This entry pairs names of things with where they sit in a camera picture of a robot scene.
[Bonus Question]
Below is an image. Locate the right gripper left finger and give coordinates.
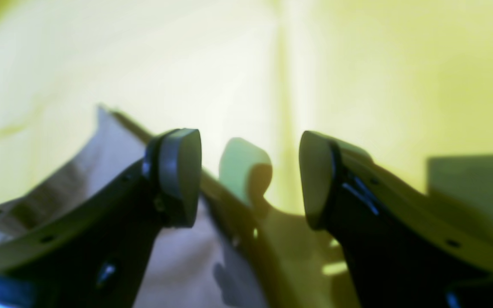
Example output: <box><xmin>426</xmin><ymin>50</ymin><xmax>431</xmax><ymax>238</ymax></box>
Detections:
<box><xmin>0</xmin><ymin>128</ymin><xmax>202</xmax><ymax>308</ymax></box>

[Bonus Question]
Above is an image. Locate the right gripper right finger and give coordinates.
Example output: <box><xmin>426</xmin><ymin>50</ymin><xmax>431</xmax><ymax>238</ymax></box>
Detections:
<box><xmin>299</xmin><ymin>130</ymin><xmax>493</xmax><ymax>308</ymax></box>

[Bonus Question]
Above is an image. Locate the brown T-shirt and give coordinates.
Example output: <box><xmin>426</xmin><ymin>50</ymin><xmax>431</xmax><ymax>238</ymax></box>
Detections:
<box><xmin>0</xmin><ymin>107</ymin><xmax>268</xmax><ymax>308</ymax></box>

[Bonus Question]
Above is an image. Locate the yellow table cloth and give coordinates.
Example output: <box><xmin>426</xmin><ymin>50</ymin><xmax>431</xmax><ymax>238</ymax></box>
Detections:
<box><xmin>0</xmin><ymin>0</ymin><xmax>493</xmax><ymax>308</ymax></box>

